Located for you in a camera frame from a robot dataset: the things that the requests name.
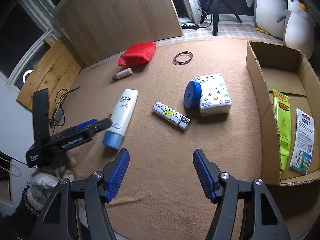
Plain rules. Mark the pink lip balm stick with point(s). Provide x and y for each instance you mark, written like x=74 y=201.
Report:
x=122 y=74

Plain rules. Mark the plaid bed sheet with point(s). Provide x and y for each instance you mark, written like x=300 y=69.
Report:
x=229 y=31

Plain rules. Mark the small penguin plush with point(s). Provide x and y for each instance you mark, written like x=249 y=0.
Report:
x=299 y=32

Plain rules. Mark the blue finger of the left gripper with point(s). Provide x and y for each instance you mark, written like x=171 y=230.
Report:
x=85 y=124

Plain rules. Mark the brown cardboard box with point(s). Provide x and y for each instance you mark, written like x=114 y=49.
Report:
x=287 y=93

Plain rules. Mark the grey power adapter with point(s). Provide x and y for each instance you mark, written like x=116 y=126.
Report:
x=57 y=114

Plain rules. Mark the patterned tissue pack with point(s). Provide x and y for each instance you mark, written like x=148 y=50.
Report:
x=215 y=98

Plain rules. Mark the red fabric pouch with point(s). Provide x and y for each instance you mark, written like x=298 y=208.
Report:
x=137 y=54

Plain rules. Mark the patterned white small tube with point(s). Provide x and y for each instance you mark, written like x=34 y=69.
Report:
x=171 y=115

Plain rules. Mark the wooden headboard panel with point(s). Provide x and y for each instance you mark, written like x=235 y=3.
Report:
x=101 y=28

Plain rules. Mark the white barcode package card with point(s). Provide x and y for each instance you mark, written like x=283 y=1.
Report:
x=304 y=142

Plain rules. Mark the white sunscreen tube blue cap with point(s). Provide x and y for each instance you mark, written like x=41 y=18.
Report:
x=120 y=119

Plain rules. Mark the green hand cream tube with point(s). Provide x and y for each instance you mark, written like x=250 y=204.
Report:
x=282 y=114

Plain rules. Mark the black tripod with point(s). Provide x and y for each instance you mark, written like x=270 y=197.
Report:
x=212 y=8

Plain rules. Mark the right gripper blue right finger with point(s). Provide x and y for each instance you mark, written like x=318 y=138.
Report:
x=207 y=173

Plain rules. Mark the light wooden plank board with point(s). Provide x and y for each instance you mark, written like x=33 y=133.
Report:
x=56 y=71

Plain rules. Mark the black power strip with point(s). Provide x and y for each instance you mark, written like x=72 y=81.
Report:
x=190 y=26

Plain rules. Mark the large penguin plush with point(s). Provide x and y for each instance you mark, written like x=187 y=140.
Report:
x=265 y=16

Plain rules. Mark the blue round container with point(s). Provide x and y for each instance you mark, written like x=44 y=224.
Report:
x=192 y=95

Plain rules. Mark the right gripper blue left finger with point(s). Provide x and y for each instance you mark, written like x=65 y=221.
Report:
x=116 y=174

